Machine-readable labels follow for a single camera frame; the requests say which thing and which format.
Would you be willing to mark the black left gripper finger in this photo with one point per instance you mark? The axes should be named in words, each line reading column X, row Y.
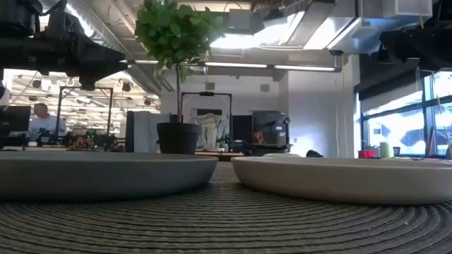
column 102, row 58

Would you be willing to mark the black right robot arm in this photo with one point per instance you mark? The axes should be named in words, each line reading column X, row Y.
column 443, row 10

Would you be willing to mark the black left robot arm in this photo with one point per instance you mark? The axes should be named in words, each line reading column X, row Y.
column 17, row 7

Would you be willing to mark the person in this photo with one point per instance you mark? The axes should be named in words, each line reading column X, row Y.
column 44, row 121

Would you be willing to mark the green leafy plant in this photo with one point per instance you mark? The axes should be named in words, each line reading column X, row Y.
column 174, row 33

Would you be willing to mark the black computer monitor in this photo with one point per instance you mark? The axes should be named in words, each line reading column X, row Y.
column 14, row 120

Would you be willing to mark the grey partition panel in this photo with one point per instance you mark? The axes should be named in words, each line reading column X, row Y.
column 144, row 132

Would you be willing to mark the dark small cup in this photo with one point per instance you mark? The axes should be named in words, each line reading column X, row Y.
column 397, row 151

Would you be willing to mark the light green cup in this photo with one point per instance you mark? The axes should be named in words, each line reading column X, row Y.
column 385, row 150

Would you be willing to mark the dark grey plate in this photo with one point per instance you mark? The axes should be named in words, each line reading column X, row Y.
column 99, row 176

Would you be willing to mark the red box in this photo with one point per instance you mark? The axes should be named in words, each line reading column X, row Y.
column 366, row 154

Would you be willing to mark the light beige plate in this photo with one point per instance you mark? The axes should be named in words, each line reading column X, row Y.
column 346, row 180

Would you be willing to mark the long ceiling light strip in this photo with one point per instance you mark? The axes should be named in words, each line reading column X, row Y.
column 268, row 66

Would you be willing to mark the black equipment cabinet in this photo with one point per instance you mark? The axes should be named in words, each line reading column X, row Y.
column 270, row 128

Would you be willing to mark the round grey woven placemat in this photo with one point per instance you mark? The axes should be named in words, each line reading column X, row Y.
column 219, row 225

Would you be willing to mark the tall black metal frame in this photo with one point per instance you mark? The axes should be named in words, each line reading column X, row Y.
column 84, row 89

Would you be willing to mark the black metal frame with camera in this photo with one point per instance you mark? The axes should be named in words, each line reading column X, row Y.
column 206, row 94

